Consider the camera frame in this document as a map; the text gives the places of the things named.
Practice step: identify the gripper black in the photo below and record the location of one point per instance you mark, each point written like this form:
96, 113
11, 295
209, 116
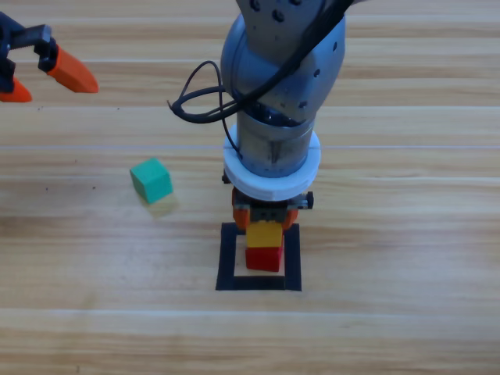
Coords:
267, 211
23, 37

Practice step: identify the yellow wooden cube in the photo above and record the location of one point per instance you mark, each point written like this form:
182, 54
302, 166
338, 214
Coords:
263, 236

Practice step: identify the black tape square outline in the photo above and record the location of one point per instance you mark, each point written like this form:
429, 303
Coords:
224, 269

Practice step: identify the red wooden cube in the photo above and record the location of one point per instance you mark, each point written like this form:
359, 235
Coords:
263, 259

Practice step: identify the green wooden cube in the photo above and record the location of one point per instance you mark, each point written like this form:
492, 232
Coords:
150, 179

